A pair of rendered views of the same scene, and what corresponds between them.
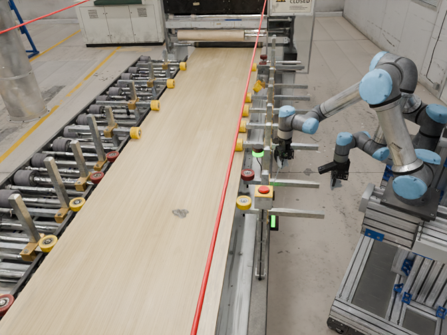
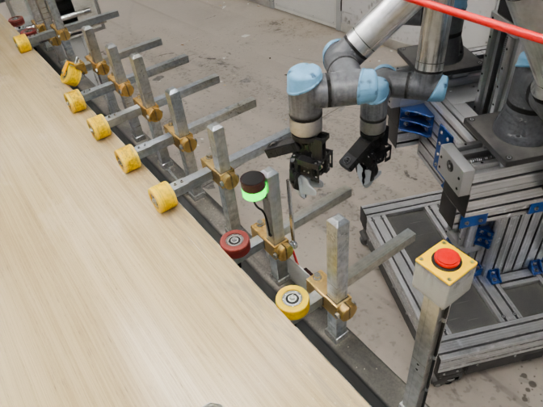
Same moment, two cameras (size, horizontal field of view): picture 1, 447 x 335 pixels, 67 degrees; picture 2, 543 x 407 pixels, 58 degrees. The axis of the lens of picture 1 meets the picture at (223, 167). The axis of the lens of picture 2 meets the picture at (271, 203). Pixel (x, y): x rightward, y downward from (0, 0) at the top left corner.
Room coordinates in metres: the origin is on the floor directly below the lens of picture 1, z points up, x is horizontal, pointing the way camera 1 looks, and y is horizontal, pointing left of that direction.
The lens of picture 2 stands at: (0.83, 0.39, 1.84)
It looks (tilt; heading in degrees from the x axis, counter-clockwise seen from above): 42 degrees down; 319
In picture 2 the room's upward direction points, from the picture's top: 6 degrees counter-clockwise
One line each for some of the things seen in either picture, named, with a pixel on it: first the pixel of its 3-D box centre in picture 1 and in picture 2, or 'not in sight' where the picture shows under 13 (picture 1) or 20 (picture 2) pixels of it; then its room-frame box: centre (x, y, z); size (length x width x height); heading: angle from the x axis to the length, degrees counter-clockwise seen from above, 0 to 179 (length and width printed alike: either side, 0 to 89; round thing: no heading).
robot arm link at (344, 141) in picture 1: (344, 143); (374, 98); (1.52, -0.64, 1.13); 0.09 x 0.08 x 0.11; 114
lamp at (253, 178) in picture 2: (257, 163); (257, 211); (1.55, -0.19, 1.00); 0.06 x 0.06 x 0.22; 81
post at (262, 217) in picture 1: (261, 242); (424, 358); (1.04, -0.15, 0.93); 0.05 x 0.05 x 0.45; 81
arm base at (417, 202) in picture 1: (414, 187); (526, 115); (1.19, -0.86, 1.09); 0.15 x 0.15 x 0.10
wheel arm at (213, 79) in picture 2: (277, 110); (160, 100); (2.31, -0.42, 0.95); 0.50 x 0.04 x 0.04; 81
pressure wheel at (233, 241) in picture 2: (247, 179); (237, 253); (1.60, -0.14, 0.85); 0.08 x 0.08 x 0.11
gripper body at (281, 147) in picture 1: (285, 147); (309, 152); (1.48, -0.32, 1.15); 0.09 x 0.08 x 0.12; 11
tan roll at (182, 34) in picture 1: (227, 35); not in sight; (4.20, -0.12, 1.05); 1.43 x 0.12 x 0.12; 81
